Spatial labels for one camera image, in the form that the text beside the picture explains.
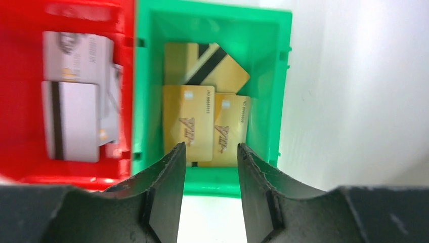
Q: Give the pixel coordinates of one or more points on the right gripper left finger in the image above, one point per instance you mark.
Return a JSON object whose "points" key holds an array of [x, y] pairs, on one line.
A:
{"points": [[144, 208]]}

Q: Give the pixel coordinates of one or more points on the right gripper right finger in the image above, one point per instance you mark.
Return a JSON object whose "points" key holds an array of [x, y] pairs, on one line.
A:
{"points": [[279, 208]]}

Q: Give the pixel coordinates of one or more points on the gold cards in green bin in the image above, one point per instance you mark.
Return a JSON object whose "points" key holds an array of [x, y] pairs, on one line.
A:
{"points": [[201, 104]]}

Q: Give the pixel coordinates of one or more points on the white cards in red bin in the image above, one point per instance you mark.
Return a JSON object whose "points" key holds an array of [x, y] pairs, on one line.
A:
{"points": [[80, 95]]}

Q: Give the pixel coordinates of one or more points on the red plastic bin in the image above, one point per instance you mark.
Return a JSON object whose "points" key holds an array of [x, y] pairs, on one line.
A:
{"points": [[24, 156]]}

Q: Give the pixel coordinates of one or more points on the green plastic bin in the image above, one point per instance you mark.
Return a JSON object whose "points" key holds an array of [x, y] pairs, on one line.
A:
{"points": [[232, 48]]}

